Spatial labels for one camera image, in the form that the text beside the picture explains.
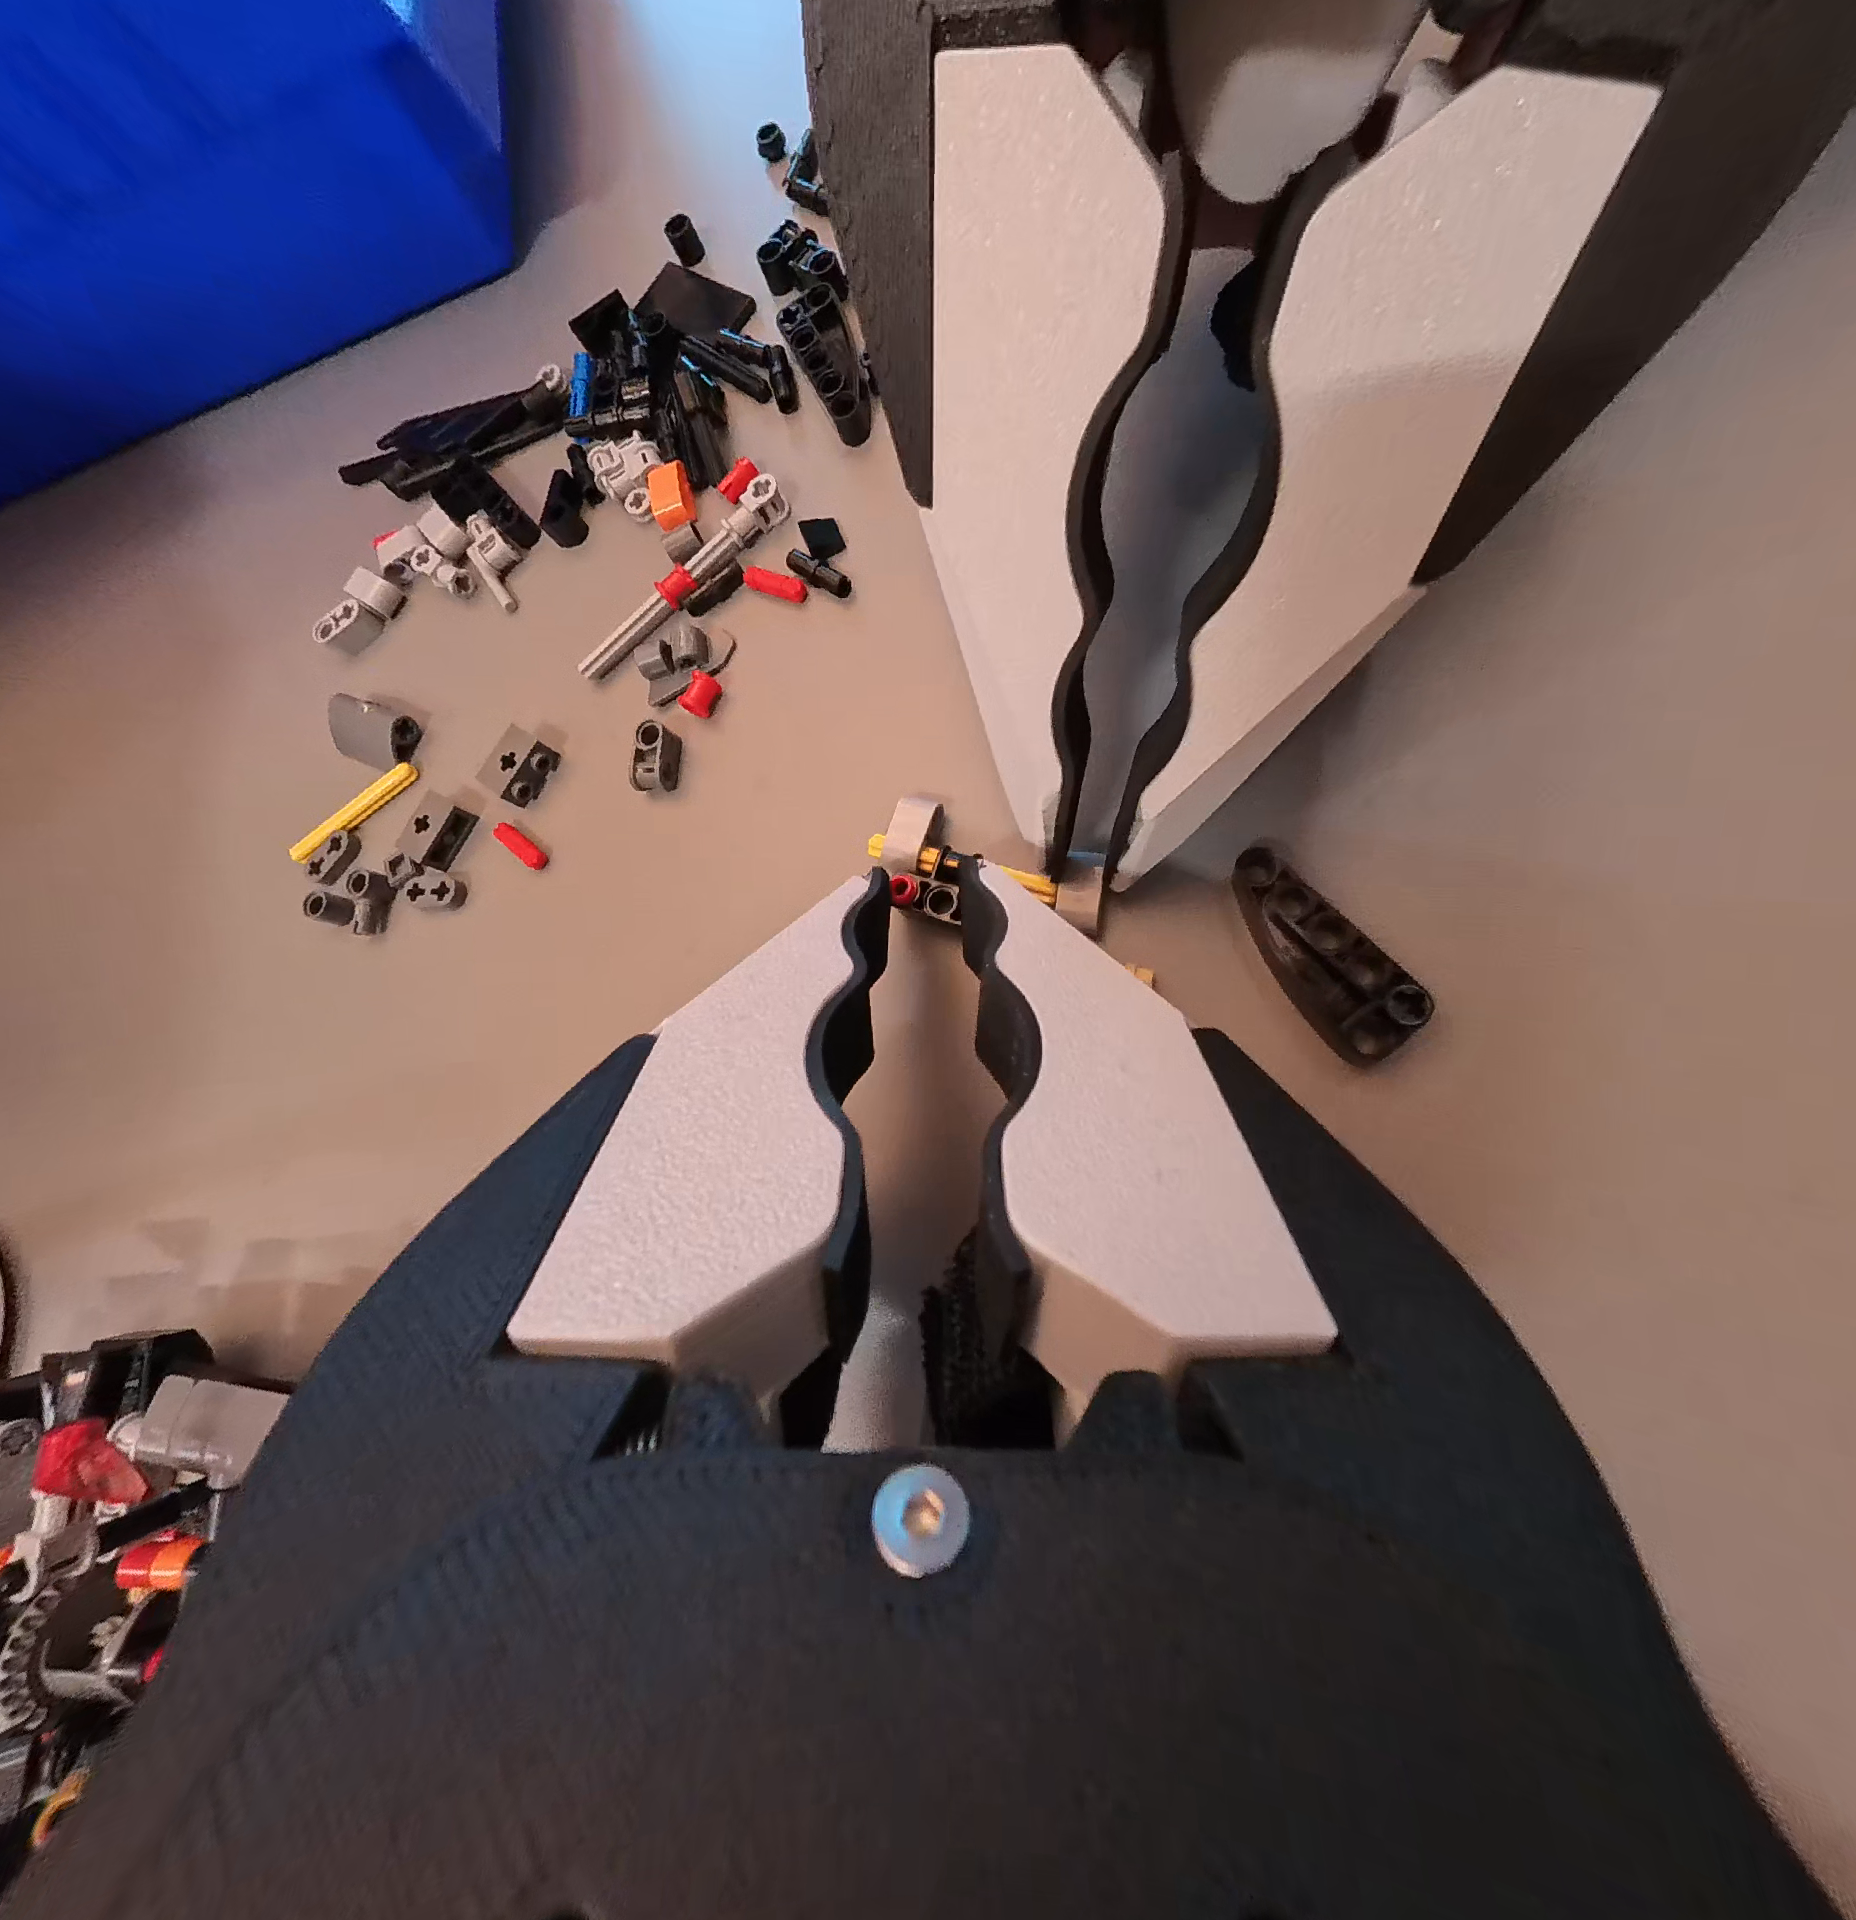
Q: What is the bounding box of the blue plastic bin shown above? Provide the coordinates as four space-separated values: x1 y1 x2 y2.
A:
0 0 516 529

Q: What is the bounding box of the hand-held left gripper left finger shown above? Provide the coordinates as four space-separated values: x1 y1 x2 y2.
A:
503 866 891 1424

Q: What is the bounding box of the black curved lego beam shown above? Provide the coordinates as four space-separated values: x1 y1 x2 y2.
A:
1230 845 1435 1069

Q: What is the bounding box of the small yellow-axle lego assembly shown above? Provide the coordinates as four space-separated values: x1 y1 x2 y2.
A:
863 796 1158 993

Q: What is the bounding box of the pile of lego pieces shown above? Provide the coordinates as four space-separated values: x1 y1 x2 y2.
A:
288 120 879 940

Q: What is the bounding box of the partly built lego model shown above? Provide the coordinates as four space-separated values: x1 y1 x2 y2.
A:
0 1328 291 1863

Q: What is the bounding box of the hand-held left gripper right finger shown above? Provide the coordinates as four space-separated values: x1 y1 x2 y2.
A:
959 866 1342 1409

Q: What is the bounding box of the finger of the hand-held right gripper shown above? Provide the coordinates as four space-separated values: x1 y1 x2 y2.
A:
926 42 1196 874
1103 67 1674 893

